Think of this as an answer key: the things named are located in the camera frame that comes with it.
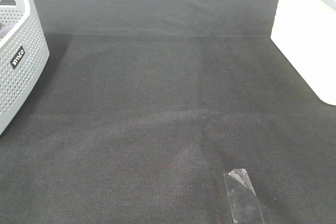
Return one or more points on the grey perforated laundry basket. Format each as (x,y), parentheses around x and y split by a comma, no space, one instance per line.
(24,54)

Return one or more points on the clear adhesive tape strip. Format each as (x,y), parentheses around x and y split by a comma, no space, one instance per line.
(244,204)

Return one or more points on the white plastic storage bin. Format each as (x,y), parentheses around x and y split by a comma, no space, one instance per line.
(304,31)

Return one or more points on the black cloth table cover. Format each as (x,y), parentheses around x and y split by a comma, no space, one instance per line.
(144,105)

